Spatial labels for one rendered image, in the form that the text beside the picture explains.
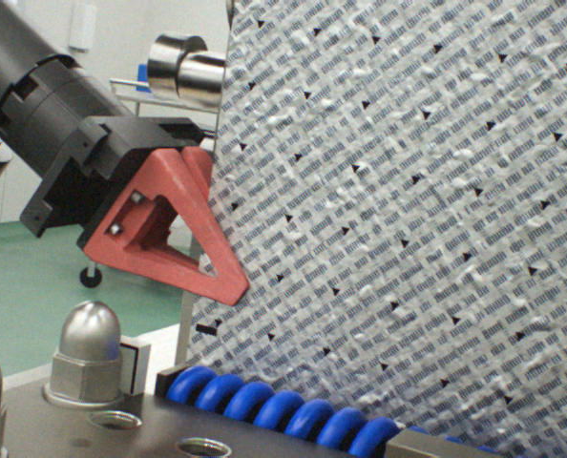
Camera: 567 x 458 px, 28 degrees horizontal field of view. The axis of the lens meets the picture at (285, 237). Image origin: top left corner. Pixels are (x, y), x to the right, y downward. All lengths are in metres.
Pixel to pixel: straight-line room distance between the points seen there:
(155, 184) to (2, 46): 0.11
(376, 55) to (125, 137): 0.12
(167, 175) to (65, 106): 0.07
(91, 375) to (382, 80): 0.18
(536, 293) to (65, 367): 0.21
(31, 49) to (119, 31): 6.33
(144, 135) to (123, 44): 6.43
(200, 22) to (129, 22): 0.43
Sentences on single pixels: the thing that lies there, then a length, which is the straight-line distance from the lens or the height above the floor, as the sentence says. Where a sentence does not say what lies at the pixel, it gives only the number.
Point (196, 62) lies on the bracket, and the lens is 0.66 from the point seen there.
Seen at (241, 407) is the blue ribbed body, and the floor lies 1.03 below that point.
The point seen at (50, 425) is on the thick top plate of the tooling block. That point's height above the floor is 1.03.
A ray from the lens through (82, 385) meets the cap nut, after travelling 0.51.
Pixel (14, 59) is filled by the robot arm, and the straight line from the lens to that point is 0.60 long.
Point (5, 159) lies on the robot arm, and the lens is 0.63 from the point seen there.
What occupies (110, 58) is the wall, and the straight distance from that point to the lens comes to 6.88.
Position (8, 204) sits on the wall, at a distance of 6.31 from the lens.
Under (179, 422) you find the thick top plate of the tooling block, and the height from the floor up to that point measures 1.03.
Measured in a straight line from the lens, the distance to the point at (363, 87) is 0.52.
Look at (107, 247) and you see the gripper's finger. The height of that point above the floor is 1.09.
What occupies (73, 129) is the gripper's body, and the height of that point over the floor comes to 1.14.
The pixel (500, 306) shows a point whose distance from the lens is 0.51.
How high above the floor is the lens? 1.20
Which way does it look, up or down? 9 degrees down
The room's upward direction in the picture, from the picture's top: 9 degrees clockwise
